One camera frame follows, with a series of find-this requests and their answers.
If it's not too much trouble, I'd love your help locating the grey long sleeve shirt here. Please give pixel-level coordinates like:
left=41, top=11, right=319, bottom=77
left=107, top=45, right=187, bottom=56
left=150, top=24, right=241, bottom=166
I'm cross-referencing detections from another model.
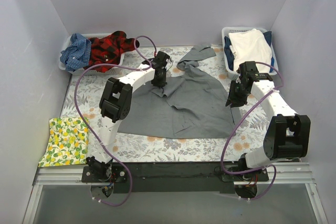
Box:
left=118, top=44, right=242, bottom=138

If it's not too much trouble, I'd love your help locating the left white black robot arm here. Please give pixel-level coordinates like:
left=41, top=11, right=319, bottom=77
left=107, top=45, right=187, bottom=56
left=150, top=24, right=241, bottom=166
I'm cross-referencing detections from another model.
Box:
left=85, top=51, right=171, bottom=182

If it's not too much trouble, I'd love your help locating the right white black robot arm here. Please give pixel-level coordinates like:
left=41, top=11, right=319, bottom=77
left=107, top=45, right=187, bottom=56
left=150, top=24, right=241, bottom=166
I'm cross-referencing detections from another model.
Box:
left=221, top=61, right=311, bottom=181

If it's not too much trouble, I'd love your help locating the dark blue folded garment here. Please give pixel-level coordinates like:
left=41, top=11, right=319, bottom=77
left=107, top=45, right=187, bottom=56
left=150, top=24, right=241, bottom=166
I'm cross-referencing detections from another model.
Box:
left=224, top=31, right=276, bottom=72

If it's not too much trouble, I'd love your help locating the left white plastic basket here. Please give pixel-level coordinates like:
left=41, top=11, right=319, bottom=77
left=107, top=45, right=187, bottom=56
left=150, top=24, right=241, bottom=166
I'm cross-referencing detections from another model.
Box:
left=58, top=33, right=125, bottom=76

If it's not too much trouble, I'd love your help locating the white plastic basket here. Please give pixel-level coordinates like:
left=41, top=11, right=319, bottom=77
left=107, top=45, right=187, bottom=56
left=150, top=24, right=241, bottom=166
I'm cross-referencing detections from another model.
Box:
left=222, top=27, right=278, bottom=79
left=58, top=33, right=125, bottom=76

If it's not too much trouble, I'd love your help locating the white folded shirt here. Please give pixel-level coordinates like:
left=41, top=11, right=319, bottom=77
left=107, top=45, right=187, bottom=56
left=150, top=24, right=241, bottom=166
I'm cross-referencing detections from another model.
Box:
left=227, top=28, right=272, bottom=73

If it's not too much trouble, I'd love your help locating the red black plaid shirt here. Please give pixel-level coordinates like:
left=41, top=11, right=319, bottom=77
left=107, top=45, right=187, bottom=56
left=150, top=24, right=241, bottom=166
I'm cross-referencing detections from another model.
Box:
left=84, top=31, right=140, bottom=69

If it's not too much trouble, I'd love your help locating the right white plastic basket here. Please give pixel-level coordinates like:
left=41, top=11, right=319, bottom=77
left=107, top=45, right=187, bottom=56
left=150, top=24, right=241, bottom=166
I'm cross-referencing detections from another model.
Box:
left=222, top=27, right=278, bottom=79

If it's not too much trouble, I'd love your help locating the blue checked shirt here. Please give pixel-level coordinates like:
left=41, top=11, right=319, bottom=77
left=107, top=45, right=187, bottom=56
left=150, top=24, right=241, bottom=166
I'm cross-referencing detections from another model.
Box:
left=60, top=33, right=91, bottom=72

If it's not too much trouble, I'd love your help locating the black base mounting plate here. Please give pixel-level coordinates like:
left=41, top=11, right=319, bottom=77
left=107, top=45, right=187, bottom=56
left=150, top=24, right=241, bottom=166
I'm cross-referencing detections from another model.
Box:
left=81, top=162, right=269, bottom=194

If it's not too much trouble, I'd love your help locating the lemon print cloth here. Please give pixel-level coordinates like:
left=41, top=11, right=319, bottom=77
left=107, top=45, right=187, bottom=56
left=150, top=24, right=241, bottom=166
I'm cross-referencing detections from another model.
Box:
left=38, top=118, right=89, bottom=168

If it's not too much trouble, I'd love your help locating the aluminium frame rail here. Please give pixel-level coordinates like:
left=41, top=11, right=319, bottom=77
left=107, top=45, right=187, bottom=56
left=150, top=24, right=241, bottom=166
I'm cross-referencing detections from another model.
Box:
left=23, top=162, right=328, bottom=223

